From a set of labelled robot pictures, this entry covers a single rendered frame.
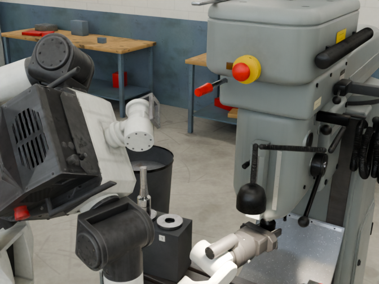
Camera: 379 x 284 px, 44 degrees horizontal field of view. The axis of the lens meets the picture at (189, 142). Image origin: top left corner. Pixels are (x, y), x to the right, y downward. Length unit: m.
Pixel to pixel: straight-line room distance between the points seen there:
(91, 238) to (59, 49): 0.43
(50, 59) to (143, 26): 5.55
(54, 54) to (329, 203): 1.08
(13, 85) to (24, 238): 0.44
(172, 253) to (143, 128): 0.69
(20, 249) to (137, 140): 0.55
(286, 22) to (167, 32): 5.47
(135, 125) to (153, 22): 5.54
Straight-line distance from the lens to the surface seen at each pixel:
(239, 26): 1.04
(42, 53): 1.14
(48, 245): 3.65
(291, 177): 1.25
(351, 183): 1.71
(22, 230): 1.39
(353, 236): 1.84
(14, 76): 1.21
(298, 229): 1.81
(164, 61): 6.54
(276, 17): 1.01
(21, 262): 1.46
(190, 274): 1.72
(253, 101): 1.16
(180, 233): 1.60
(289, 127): 1.19
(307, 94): 1.11
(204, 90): 1.07
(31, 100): 1.00
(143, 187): 1.61
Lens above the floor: 1.99
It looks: 22 degrees down
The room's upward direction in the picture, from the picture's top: 1 degrees clockwise
